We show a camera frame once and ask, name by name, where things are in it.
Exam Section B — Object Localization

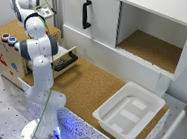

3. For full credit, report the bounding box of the white cabinet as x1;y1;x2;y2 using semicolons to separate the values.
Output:
58;0;187;102

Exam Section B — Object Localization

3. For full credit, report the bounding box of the red button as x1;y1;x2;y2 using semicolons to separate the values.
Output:
0;32;11;43

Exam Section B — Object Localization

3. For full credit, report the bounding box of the wooden drawer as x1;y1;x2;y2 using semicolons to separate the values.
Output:
47;44;80;79

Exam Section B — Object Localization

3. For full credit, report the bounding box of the white sliding door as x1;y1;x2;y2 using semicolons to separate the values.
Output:
62;0;124;52

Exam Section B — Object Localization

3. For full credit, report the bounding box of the black door handle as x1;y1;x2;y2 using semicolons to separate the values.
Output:
80;0;94;30

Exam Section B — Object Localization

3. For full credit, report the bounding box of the green button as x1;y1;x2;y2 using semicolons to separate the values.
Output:
13;42;22;50

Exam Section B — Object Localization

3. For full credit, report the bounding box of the wooden drawer box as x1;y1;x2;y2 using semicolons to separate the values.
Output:
0;17;66;91

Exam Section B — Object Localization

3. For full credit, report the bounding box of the black drawer handle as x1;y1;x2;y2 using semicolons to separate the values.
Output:
52;50;80;72

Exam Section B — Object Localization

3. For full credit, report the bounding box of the white plastic box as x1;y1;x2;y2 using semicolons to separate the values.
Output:
90;79;169;139

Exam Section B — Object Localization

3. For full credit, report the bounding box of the green cable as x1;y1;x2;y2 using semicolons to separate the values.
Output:
22;0;60;139

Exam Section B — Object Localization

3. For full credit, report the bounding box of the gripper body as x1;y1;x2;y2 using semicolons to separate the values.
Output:
35;5;56;19

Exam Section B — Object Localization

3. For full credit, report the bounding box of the blue button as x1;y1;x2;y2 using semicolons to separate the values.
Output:
7;36;18;46

